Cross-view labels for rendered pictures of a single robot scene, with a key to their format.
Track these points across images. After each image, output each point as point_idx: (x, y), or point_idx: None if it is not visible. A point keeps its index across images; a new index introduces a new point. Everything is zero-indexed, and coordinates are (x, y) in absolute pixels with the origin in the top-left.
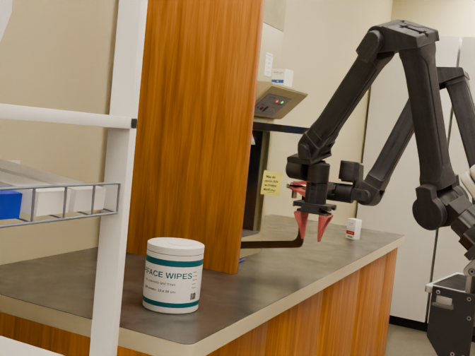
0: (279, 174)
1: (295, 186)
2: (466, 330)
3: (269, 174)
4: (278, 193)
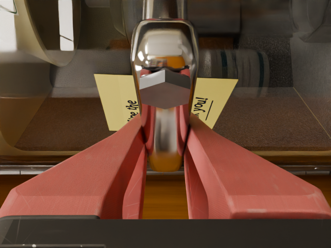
0: (108, 87)
1: (163, 155)
2: None
3: (120, 117)
4: (218, 85)
